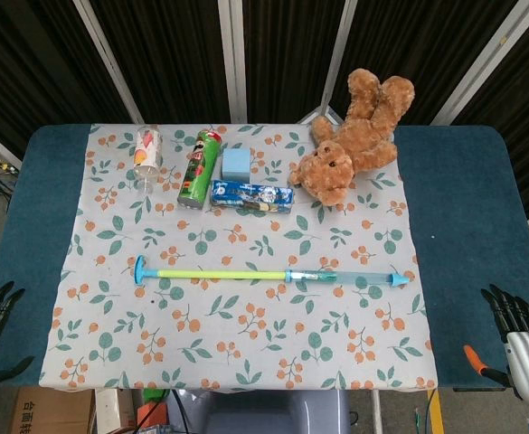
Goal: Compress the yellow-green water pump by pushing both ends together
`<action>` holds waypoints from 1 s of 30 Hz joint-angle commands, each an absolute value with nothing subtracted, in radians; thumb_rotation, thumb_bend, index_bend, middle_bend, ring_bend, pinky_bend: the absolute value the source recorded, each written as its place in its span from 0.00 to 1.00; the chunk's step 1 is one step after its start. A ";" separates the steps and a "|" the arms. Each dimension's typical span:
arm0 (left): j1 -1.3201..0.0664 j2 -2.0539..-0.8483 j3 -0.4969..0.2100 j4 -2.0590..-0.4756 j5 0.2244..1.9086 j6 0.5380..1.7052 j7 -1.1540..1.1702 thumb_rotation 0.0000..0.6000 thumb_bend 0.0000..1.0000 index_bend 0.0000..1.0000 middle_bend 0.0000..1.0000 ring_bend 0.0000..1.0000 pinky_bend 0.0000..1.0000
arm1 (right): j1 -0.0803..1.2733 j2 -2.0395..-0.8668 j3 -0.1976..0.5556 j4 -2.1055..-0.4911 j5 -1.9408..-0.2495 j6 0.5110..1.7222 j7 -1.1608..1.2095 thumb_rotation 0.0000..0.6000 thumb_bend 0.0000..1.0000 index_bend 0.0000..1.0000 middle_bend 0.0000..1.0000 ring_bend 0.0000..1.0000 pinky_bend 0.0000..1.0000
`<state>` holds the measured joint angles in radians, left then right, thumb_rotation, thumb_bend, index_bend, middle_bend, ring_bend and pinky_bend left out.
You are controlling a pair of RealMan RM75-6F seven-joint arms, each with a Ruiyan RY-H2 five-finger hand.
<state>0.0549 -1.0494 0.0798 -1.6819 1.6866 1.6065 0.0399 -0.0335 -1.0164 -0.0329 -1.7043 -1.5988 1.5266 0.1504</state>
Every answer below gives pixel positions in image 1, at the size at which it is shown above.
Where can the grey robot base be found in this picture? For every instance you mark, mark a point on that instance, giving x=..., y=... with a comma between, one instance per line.
x=264, y=413

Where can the green chips can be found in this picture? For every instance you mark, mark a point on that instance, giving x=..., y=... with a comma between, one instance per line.
x=198, y=172

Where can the white carton box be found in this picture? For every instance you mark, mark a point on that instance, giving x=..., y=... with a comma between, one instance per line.
x=110, y=411

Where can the light blue foam block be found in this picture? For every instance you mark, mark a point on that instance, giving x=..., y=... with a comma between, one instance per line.
x=236, y=165

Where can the teal table cover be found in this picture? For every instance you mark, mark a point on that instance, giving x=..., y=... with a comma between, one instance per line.
x=463, y=226

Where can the white table leg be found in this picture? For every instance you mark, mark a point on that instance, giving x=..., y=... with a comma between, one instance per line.
x=377, y=413

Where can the brown teddy bear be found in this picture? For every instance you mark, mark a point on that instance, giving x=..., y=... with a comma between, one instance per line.
x=363, y=135

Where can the brown cardboard box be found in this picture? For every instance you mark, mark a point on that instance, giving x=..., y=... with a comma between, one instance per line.
x=51, y=411

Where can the floral print tablecloth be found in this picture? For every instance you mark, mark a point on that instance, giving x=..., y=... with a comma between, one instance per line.
x=246, y=325

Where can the green blue water squirter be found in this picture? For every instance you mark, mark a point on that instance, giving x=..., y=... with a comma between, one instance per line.
x=223, y=274

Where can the blue cookie package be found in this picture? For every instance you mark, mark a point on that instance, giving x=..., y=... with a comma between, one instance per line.
x=250, y=195

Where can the clear plastic bottle colourful label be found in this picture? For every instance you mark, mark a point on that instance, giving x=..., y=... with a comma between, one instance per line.
x=148, y=149

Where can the orange red block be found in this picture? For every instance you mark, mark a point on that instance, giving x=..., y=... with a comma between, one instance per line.
x=153, y=413

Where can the green fuzzy object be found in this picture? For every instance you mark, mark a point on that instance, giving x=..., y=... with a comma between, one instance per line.
x=153, y=394

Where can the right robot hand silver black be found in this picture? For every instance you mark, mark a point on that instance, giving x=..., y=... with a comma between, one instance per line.
x=528, y=361

